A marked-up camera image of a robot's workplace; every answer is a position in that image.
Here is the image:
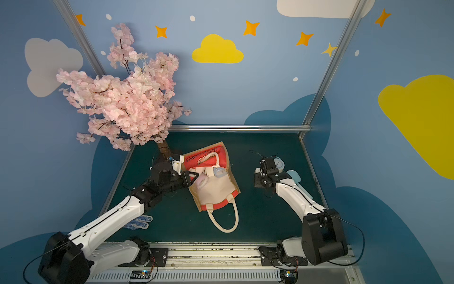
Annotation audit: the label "blue twin-bell alarm clock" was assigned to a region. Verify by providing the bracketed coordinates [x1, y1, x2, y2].
[274, 157, 285, 172]

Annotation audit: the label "red burlap canvas bag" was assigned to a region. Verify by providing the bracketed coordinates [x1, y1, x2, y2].
[184, 142, 241, 234]

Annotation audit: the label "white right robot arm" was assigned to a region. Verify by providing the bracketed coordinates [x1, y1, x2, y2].
[254, 157, 348, 265]

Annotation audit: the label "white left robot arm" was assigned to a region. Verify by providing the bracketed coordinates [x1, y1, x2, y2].
[38, 161, 199, 284]

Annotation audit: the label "pink round alarm clock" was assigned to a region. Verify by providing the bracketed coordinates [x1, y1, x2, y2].
[195, 174, 209, 190]

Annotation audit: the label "light blue plastic spoon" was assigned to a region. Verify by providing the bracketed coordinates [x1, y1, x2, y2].
[287, 170, 313, 200]

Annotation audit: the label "blue dotted work glove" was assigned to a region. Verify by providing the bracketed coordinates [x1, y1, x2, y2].
[123, 215, 153, 230]

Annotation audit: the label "pink cherry blossom tree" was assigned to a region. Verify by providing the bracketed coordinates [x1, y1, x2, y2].
[56, 23, 191, 158]

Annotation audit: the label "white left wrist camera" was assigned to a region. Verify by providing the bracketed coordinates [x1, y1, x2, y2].
[168, 154, 184, 175]

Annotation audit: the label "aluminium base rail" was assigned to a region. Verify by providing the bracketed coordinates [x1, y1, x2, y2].
[88, 243, 364, 284]

